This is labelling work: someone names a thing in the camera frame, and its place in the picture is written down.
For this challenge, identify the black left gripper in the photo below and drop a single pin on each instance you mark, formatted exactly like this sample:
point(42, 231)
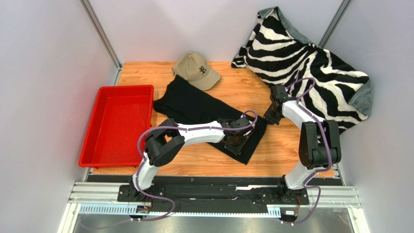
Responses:
point(236, 150)

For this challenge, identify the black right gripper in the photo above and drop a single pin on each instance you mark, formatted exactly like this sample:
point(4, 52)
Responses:
point(271, 114)

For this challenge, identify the black t shirt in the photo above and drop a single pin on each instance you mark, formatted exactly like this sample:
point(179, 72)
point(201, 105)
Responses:
point(188, 105)

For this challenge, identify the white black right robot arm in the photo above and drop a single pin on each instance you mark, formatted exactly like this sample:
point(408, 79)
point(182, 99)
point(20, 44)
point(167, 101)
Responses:
point(319, 143)

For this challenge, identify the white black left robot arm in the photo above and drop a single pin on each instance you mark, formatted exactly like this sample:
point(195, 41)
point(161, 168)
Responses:
point(159, 145)

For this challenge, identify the zebra print blanket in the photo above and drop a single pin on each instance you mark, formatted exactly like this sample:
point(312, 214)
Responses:
point(328, 86)

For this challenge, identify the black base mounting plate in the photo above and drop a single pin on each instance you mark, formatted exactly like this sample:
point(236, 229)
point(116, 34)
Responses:
point(204, 194)

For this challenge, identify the beige baseball cap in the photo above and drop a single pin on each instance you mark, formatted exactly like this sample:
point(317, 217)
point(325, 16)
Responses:
point(193, 68)

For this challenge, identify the red plastic tray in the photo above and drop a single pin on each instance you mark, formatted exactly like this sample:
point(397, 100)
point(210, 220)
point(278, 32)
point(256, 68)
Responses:
point(120, 115)

